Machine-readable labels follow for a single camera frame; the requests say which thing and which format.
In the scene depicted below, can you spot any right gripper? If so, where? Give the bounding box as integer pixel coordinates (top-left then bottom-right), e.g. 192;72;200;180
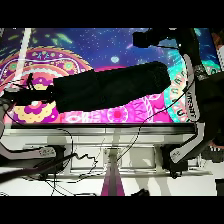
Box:
132;30;158;50

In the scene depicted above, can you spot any black cable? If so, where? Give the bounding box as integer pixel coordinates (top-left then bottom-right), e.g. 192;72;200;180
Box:
0;152;99;184
54;127;75;159
114;84;189;164

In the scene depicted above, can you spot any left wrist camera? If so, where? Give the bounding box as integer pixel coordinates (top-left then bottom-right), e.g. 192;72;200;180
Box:
25;73;36;92

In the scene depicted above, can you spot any silver frame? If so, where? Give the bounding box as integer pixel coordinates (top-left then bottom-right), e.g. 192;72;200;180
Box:
0;125;217;197

